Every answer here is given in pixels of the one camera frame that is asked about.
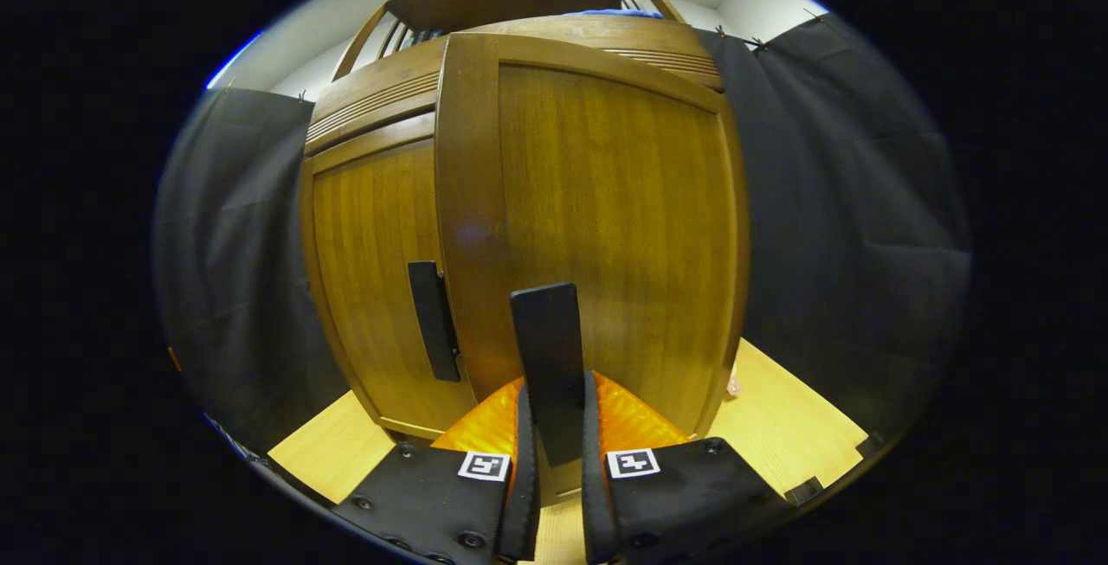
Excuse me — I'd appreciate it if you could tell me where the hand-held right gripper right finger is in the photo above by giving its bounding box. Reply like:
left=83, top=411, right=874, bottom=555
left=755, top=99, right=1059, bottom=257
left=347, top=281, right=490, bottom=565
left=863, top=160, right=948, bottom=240
left=581, top=372, right=794, bottom=565

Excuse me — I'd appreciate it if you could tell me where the black backdrop cloth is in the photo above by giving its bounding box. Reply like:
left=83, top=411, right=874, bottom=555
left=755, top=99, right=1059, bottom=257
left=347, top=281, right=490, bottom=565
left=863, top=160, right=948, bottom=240
left=154, top=11, right=972, bottom=455

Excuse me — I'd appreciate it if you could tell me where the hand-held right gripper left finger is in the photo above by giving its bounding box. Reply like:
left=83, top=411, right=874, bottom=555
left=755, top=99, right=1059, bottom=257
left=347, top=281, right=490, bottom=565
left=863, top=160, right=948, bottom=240
left=333, top=375, right=543, bottom=565

